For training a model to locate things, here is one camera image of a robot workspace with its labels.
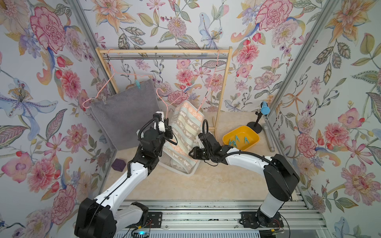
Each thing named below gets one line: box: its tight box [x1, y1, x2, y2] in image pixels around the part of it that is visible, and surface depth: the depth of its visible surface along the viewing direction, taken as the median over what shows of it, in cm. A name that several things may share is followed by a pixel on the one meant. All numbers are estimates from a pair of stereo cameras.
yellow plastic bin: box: [222, 125, 260, 151], surface depth 106 cm
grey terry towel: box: [90, 79, 162, 151], surface depth 86 cm
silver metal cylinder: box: [262, 123, 275, 153], surface depth 106 cm
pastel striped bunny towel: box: [162, 100, 205, 173], surface depth 86 cm
